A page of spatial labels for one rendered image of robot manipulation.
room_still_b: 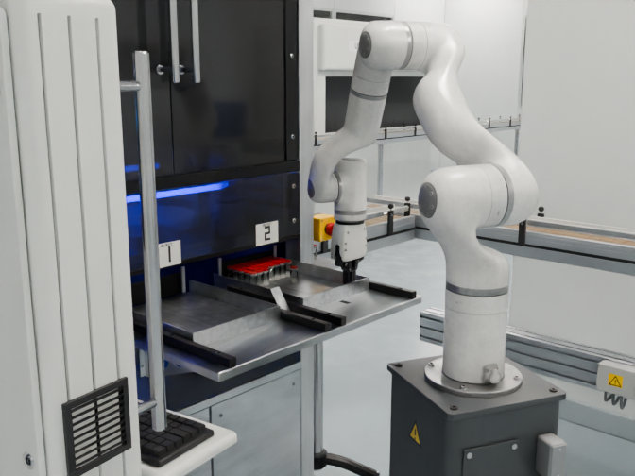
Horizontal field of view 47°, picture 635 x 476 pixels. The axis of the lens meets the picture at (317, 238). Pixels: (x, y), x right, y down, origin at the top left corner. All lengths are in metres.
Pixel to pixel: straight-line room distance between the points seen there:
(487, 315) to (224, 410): 0.92
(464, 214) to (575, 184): 1.86
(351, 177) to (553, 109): 1.48
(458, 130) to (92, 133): 0.71
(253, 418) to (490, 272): 1.02
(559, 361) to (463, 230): 1.39
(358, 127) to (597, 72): 1.51
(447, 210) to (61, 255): 0.66
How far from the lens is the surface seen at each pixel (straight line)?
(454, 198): 1.32
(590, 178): 3.13
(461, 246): 1.36
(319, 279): 2.09
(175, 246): 1.84
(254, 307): 1.81
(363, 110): 1.77
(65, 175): 1.02
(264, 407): 2.19
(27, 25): 1.00
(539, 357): 2.71
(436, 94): 1.48
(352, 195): 1.87
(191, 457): 1.33
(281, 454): 2.32
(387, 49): 1.54
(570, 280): 3.23
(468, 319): 1.41
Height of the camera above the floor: 1.44
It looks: 12 degrees down
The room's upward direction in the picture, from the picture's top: straight up
